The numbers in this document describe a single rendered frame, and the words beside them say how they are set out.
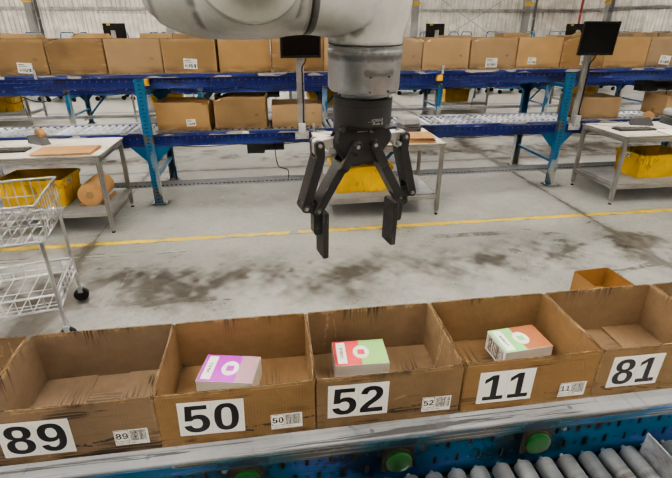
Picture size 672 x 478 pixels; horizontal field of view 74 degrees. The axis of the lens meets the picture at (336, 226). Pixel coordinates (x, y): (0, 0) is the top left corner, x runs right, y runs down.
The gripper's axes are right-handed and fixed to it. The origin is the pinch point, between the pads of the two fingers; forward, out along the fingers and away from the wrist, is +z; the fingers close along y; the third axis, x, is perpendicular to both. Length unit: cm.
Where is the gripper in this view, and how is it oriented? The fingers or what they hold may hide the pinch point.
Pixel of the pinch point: (356, 234)
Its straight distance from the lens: 65.7
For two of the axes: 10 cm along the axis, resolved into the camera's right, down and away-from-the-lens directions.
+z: -0.2, 8.9, 4.6
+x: -3.9, -4.3, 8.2
